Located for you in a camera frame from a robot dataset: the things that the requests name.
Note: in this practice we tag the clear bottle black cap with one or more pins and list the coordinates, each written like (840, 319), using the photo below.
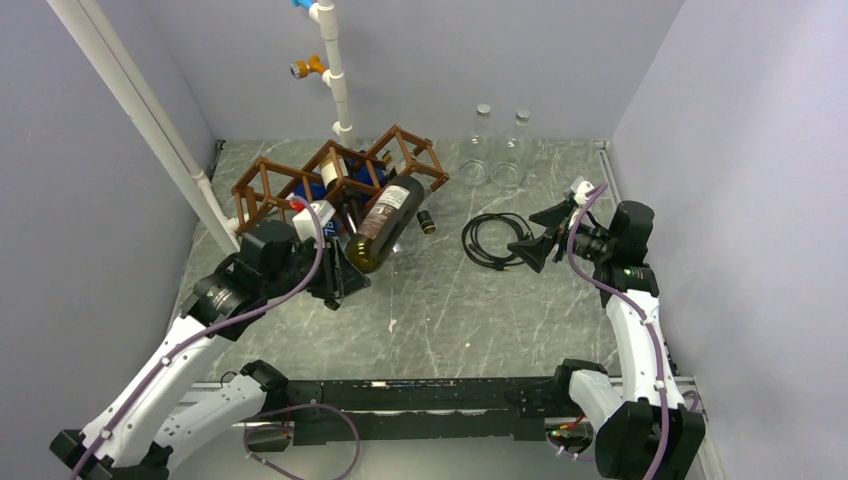
(424, 216)

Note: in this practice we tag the dark bottle gold foil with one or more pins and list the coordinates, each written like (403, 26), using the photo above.
(350, 211)

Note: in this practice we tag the white diagonal pole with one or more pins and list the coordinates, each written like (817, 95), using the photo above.
(93, 32)

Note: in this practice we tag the white pvc pipe stand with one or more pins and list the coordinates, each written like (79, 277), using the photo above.
(323, 12)

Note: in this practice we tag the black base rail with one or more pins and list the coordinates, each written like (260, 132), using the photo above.
(323, 411)

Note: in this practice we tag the brown wooden wine rack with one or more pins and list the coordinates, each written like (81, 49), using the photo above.
(266, 186)

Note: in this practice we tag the orange pipe fitting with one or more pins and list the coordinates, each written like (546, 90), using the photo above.
(301, 69)

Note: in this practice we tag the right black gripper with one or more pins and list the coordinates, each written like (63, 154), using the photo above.
(535, 251)

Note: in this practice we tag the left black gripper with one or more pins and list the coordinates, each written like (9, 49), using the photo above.
(339, 275)

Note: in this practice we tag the blue labelled clear bottle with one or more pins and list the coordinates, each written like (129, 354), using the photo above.
(337, 172)

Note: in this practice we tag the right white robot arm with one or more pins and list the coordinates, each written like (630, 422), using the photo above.
(644, 430)

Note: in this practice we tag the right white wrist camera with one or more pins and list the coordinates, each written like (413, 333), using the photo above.
(582, 189)

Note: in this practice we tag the clear glass bottle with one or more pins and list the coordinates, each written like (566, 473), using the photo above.
(475, 149)
(509, 162)

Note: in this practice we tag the olive green bottle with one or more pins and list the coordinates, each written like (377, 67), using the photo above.
(379, 231)

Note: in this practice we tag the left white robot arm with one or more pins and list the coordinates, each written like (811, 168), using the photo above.
(145, 434)

